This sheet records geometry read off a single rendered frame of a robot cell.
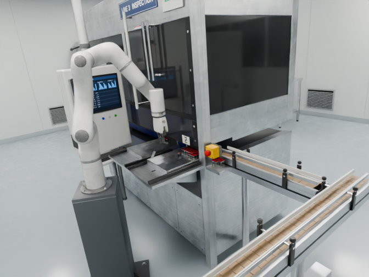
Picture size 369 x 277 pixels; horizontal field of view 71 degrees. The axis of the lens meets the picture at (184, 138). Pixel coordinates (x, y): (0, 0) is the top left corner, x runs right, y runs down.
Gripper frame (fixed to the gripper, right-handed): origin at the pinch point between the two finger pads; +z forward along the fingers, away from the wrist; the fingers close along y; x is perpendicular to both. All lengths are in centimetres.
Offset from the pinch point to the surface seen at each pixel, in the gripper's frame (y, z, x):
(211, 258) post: -13, 100, -24
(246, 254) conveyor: -85, 17, 21
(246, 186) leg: -35, 35, -39
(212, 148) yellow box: -21.1, 7.2, -23.4
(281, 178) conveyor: -63, 17, -33
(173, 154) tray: 19.4, 22.0, -20.5
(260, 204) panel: -14, 78, -81
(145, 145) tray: 53, 21, -15
